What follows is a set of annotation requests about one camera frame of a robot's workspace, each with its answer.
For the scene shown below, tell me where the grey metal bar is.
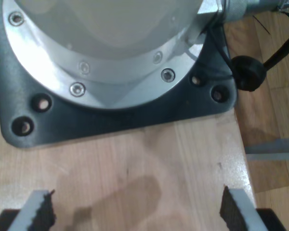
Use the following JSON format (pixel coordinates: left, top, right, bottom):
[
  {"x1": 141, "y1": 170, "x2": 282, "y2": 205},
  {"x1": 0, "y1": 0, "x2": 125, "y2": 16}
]
[{"x1": 245, "y1": 138, "x2": 289, "y2": 161}]

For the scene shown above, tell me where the thin black wire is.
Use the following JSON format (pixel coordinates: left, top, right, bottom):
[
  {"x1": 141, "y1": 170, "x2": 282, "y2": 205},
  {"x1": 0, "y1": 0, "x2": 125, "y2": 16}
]
[{"x1": 202, "y1": 14, "x2": 234, "y2": 80}]

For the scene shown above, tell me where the black cable bundle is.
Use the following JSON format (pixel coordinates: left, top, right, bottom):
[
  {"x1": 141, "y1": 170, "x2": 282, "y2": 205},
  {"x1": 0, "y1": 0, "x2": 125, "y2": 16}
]
[{"x1": 262, "y1": 24, "x2": 289, "y2": 72}]

